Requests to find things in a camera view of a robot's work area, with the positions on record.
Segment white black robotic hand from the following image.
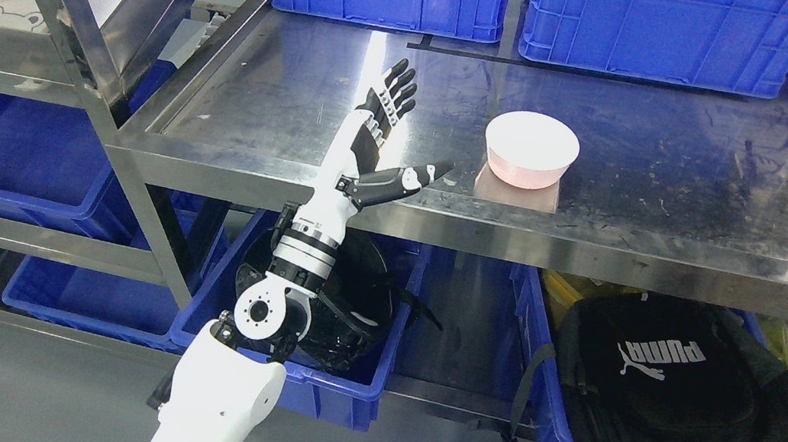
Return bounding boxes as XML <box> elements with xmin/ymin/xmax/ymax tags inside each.
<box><xmin>290</xmin><ymin>58</ymin><xmax>454</xmax><ymax>248</ymax></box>

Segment pink ikea bowl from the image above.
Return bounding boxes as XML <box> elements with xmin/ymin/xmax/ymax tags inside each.
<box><xmin>484</xmin><ymin>110</ymin><xmax>581</xmax><ymax>190</ymax></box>

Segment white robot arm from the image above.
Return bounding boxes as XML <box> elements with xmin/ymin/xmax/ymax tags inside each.
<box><xmin>150</xmin><ymin>203</ymin><xmax>350</xmax><ymax>442</ymax></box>

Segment blue bin left shelf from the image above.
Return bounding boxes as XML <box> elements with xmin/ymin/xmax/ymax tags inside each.
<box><xmin>0</xmin><ymin>93</ymin><xmax>137</xmax><ymax>244</ymax></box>

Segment steel table shelf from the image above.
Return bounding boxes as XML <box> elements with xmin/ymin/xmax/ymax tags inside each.
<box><xmin>116</xmin><ymin>0</ymin><xmax>788</xmax><ymax>319</ymax></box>

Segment black helmet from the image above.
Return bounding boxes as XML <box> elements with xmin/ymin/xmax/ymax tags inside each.
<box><xmin>224</xmin><ymin>212</ymin><xmax>455</xmax><ymax>388</ymax></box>

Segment blue bin holding helmet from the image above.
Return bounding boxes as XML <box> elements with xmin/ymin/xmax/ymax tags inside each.
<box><xmin>171</xmin><ymin>209</ymin><xmax>432</xmax><ymax>431</ymax></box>

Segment blue bin under backpack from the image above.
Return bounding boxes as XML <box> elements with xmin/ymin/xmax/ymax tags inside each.
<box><xmin>486</xmin><ymin>263</ymin><xmax>788</xmax><ymax>442</ymax></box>

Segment black puma backpack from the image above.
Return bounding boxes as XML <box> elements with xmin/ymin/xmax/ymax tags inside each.
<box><xmin>501</xmin><ymin>292</ymin><xmax>788</xmax><ymax>442</ymax></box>

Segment blue crate top right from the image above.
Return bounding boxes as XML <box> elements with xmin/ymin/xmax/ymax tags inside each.
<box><xmin>518</xmin><ymin>0</ymin><xmax>788</xmax><ymax>99</ymax></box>

